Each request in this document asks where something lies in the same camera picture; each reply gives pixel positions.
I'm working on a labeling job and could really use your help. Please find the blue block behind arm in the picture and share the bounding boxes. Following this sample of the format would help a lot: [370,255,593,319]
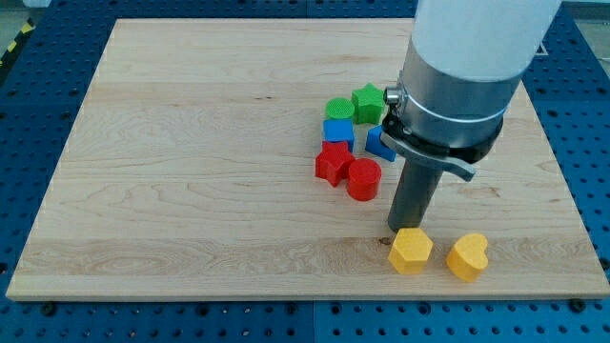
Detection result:
[365,126,397,162]

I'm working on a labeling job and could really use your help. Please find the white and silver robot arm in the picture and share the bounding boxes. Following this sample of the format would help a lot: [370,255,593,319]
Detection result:
[381,0,560,181]

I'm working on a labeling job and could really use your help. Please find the red star block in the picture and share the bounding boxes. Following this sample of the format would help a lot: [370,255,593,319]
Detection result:
[315,141,355,187]

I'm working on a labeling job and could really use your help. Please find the blue cube block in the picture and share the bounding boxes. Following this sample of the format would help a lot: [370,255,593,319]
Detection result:
[323,119,355,151]

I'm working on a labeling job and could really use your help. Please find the red cylinder block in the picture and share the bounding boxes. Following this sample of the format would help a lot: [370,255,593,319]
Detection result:
[347,158,382,201]

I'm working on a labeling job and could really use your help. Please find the green cylinder block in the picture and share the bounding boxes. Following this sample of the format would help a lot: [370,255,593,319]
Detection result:
[325,97,355,120]

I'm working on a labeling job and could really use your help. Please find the green star block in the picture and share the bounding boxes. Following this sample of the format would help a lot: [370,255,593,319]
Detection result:
[352,83,385,125]

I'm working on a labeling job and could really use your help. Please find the light wooden board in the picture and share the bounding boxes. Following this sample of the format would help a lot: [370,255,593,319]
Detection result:
[7,19,609,301]

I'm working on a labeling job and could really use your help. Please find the grey cylindrical pointer tool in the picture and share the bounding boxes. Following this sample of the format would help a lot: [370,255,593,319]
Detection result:
[387,160,442,232]

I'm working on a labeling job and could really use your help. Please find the yellow hexagon block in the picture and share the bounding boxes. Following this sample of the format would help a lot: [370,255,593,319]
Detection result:
[388,228,434,274]

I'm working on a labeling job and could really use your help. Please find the yellow heart block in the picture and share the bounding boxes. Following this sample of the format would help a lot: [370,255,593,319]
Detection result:
[446,233,489,282]

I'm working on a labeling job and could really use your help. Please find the yellow black hazard tape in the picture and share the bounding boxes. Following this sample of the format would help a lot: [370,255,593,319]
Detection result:
[1,17,35,70]

